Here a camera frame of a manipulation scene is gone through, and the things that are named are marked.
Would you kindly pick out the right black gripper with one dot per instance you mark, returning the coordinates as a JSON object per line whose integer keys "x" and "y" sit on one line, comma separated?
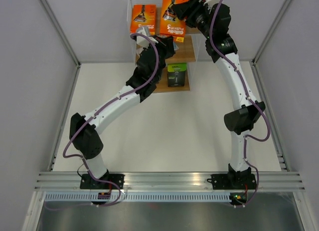
{"x": 190, "y": 7}

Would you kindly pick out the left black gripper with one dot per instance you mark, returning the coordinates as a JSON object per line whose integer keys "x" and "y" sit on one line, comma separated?
{"x": 166, "y": 44}

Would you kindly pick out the orange razor box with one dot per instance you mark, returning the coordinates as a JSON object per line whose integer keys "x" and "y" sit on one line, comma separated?
{"x": 170, "y": 25}
{"x": 143, "y": 15}

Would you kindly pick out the white blister razor pack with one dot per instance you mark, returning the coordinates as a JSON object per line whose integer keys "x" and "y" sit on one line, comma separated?
{"x": 175, "y": 47}

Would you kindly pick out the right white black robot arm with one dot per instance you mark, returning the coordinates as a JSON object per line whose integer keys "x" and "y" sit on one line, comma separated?
{"x": 212, "y": 18}

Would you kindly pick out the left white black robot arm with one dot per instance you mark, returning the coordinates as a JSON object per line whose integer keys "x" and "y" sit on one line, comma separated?
{"x": 85, "y": 130}

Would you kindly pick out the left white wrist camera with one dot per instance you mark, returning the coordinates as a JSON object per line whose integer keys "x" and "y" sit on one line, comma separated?
{"x": 143, "y": 37}

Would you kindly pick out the white wire wooden shelf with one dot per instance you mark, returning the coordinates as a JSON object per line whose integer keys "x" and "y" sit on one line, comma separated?
{"x": 187, "y": 51}

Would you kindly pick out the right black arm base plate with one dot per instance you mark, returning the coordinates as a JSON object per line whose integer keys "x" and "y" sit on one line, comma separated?
{"x": 231, "y": 182}

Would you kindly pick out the white slotted cable duct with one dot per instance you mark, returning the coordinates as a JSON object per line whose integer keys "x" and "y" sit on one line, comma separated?
{"x": 138, "y": 197}

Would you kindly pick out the aluminium mounting rail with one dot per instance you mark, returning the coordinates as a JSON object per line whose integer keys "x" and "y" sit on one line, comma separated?
{"x": 170, "y": 181}

